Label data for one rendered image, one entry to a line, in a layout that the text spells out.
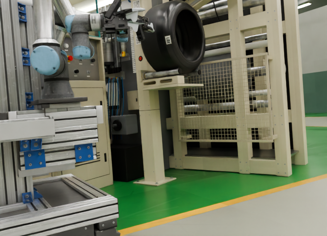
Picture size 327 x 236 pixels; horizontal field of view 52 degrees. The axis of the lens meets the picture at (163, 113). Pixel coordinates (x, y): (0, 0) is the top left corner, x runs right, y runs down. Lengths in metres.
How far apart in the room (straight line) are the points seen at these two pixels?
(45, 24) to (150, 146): 1.58
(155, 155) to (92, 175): 0.54
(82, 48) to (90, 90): 1.30
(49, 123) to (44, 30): 0.40
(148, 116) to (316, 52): 10.30
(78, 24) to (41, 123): 0.45
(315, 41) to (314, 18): 0.78
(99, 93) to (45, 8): 1.40
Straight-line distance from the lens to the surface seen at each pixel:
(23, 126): 1.47
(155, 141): 2.82
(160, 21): 2.51
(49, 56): 1.50
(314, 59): 12.68
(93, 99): 2.81
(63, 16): 1.70
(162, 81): 2.60
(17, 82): 1.81
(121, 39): 2.23
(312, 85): 12.72
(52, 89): 1.63
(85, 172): 2.76
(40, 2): 1.58
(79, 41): 1.52
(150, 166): 2.85
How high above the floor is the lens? 0.65
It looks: 1 degrees down
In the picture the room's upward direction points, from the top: 4 degrees counter-clockwise
